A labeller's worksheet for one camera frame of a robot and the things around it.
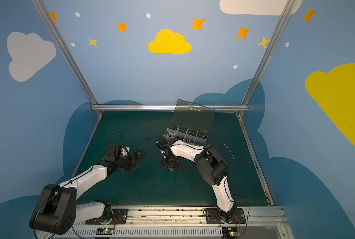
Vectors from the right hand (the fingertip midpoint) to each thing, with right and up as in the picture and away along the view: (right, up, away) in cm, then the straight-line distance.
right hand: (170, 164), depth 93 cm
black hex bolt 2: (+13, +1, 0) cm, 13 cm away
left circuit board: (-31, -26, -22) cm, 46 cm away
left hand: (-14, +6, -7) cm, 17 cm away
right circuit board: (+30, -27, -22) cm, 46 cm away
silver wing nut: (-2, +19, +12) cm, 22 cm away
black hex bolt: (+8, -1, -2) cm, 8 cm away
